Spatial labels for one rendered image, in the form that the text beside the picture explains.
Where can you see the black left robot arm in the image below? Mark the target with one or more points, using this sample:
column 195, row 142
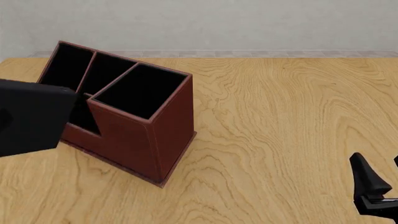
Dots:
column 31, row 116

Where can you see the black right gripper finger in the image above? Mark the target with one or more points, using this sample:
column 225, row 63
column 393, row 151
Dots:
column 396, row 162
column 367, row 177

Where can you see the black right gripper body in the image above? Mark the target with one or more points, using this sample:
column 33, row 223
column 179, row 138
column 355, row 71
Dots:
column 376, row 206

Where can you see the red-brown desk caddy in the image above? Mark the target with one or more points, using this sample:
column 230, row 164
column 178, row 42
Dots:
column 130, row 140

